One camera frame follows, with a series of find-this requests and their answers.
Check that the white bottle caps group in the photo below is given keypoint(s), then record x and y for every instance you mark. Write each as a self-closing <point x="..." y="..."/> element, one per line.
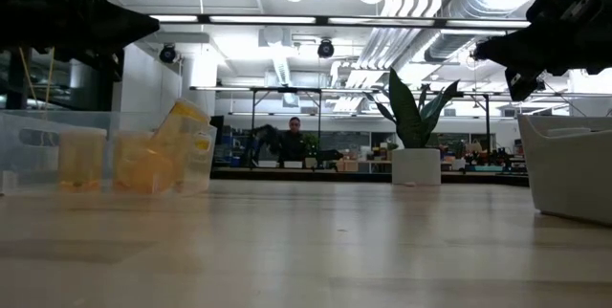
<point x="184" y="116"/>

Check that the black background robot arm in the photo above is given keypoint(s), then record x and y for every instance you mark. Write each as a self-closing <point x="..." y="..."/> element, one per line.
<point x="265" y="136"/>

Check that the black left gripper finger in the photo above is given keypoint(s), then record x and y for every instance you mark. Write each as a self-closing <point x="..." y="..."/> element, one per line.
<point x="124" y="28"/>

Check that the snake plant in white pot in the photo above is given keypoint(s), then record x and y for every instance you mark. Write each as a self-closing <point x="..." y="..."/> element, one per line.
<point x="416" y="167"/>

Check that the black background rig frame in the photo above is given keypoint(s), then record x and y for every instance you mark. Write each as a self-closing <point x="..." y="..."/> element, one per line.
<point x="487" y="121"/>
<point x="287" y="90"/>

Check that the overhead light bar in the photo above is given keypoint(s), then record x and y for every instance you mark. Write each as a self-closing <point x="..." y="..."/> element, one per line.
<point x="263" y="19"/>

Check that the clear plastic bin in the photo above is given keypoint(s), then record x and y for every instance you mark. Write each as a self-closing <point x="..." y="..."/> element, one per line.
<point x="14" y="155"/>

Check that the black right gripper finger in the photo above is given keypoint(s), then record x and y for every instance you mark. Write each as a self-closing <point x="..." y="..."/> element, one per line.
<point x="516" y="52"/>

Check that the person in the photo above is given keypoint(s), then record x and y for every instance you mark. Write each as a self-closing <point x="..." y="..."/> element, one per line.
<point x="292" y="147"/>

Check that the silver ventilation duct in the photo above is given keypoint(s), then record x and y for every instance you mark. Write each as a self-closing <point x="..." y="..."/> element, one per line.
<point x="473" y="2"/>

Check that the cluttered background workbench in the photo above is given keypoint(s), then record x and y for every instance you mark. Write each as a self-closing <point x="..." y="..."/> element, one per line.
<point x="354" y="164"/>

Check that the black ceiling spotlight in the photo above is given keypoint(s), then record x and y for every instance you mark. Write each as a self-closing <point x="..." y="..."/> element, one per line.
<point x="168" y="54"/>
<point x="325" y="49"/>

